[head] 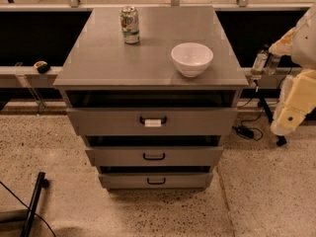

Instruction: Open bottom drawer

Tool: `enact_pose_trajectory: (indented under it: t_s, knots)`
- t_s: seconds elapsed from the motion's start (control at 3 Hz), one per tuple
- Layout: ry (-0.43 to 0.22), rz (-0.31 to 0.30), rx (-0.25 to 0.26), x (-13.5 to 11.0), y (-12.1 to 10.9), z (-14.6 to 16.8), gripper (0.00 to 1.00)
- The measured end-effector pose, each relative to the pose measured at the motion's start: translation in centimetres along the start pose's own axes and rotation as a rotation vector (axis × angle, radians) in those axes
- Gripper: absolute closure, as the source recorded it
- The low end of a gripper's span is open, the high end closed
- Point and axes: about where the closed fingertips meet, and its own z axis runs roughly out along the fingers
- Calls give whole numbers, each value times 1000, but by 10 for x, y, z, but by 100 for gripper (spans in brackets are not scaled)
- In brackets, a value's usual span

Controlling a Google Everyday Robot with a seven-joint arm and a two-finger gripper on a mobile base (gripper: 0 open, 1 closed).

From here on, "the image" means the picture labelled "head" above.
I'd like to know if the grey top drawer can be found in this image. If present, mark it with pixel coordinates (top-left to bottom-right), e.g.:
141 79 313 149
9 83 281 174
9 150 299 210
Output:
67 108 237 136

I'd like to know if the grey drawer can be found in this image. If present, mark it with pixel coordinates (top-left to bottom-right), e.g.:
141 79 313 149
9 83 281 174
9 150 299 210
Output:
99 173 213 190
86 146 223 167
67 108 237 136

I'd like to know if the clear plastic bottle right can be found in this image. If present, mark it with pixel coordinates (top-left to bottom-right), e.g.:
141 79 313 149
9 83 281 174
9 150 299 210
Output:
265 54 281 75

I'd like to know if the black stand leg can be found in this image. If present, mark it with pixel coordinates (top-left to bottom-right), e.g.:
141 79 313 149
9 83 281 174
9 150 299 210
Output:
256 90 287 147

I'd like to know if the black floor cable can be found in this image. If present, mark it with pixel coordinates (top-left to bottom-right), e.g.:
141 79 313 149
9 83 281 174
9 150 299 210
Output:
0 181 57 237

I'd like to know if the grey bottom drawer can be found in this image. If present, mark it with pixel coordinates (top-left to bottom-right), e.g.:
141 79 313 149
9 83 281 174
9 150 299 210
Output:
99 173 213 190

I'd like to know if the black power adapter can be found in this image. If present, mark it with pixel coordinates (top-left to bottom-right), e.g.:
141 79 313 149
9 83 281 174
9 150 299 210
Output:
234 126 254 139

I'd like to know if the black metal frame leg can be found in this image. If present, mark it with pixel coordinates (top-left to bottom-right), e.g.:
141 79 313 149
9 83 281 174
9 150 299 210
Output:
0 172 49 237

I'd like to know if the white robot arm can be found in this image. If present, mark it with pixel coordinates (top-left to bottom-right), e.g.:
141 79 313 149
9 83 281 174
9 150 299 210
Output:
269 4 316 135

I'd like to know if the clear plastic bottle left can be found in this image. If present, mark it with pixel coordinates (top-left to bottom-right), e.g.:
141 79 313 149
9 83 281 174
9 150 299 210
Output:
251 49 269 76

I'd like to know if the grey middle drawer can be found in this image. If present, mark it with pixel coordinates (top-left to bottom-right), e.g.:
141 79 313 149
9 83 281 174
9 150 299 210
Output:
86 146 223 167

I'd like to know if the clear plastic bottle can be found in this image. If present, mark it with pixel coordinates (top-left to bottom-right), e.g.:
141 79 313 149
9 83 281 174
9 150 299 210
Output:
265 54 281 75
251 49 269 76

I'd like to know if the grey drawer cabinet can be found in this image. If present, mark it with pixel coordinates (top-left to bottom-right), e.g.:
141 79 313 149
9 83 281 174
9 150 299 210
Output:
52 5 250 193

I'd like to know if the white bowl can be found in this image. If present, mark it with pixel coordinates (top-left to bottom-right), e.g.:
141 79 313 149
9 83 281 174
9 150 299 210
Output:
171 42 213 78

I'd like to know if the green soda can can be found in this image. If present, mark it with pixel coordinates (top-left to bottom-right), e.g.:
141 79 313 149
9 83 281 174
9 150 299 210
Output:
120 6 140 44

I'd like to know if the small black yellow device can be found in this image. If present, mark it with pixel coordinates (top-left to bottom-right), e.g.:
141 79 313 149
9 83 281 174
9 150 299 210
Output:
34 61 50 74

